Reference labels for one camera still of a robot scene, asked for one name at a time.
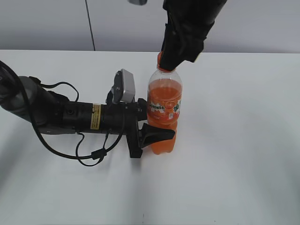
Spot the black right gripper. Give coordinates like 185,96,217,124
159,0,227,70

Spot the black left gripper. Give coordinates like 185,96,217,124
102,93,175,158

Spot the orange bottle cap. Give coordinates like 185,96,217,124
157,51,177,73

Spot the orange soda plastic bottle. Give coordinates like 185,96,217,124
146,51,183,155

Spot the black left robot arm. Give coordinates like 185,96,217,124
0,63,175,158

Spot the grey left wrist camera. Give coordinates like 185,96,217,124
111,68,135,104

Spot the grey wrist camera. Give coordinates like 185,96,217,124
111,68,135,104
127,0,148,6

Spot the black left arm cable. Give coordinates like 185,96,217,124
0,60,127,167

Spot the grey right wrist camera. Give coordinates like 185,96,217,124
127,0,148,6

